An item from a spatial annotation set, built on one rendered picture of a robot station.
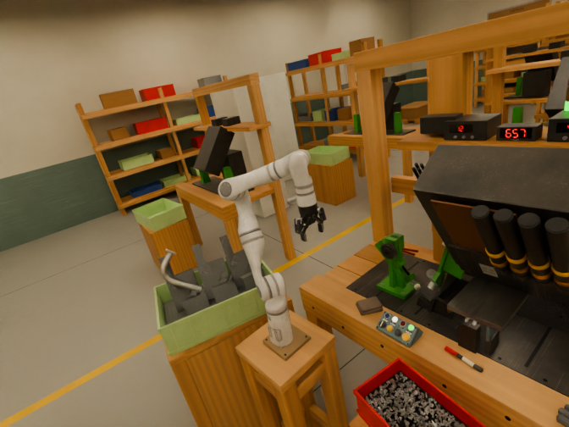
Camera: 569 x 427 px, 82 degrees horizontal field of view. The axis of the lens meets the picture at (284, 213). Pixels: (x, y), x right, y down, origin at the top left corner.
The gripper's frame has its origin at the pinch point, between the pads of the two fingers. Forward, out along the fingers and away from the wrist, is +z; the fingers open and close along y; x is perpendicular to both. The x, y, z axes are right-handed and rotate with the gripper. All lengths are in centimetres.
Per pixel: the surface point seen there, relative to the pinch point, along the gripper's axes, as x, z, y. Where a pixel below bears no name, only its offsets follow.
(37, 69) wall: 670, -157, -18
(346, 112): 387, 29, 449
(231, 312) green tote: 40, 41, -29
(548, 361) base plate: -73, 40, 29
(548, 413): -78, 40, 10
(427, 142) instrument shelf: -19, -24, 53
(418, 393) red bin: -48, 42, -7
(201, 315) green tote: 43, 36, -42
